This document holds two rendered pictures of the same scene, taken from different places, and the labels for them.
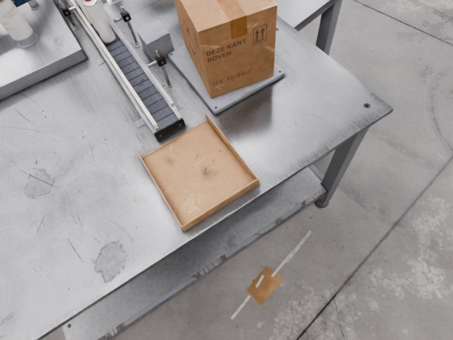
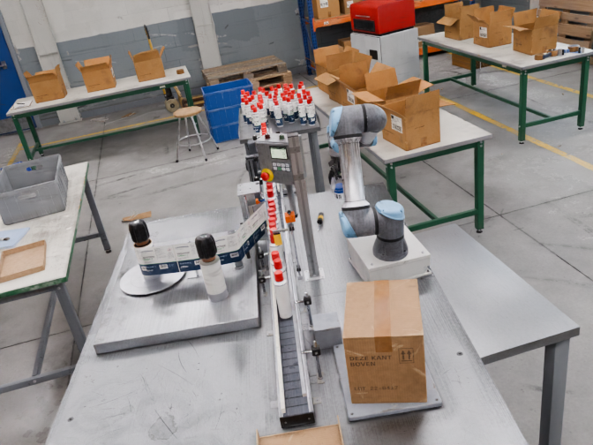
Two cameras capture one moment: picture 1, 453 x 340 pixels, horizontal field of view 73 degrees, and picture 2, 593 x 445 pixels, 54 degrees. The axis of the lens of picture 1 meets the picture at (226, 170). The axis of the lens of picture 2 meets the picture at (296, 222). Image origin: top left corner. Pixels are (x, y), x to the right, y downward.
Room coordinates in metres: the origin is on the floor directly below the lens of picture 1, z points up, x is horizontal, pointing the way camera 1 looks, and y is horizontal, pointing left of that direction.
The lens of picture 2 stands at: (-0.58, -0.45, 2.23)
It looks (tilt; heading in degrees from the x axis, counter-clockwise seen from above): 27 degrees down; 23
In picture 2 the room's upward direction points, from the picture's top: 9 degrees counter-clockwise
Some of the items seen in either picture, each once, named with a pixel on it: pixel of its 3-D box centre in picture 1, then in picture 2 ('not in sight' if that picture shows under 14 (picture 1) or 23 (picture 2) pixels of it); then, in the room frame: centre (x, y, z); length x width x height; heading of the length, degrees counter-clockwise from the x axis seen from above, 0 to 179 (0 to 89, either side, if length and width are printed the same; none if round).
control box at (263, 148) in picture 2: not in sight; (281, 159); (1.52, 0.44, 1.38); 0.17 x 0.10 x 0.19; 78
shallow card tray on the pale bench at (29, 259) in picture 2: not in sight; (23, 260); (1.49, 2.07, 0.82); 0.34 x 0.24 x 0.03; 39
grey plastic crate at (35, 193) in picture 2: not in sight; (33, 187); (2.24, 2.61, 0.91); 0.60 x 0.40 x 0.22; 37
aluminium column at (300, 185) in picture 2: not in sight; (304, 208); (1.49, 0.36, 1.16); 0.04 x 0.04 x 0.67; 23
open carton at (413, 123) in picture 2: not in sight; (411, 114); (3.32, 0.19, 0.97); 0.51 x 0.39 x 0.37; 129
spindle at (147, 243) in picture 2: not in sight; (144, 249); (1.32, 1.10, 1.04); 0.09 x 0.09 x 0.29
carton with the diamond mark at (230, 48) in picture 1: (223, 29); (385, 339); (0.90, -0.08, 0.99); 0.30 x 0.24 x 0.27; 11
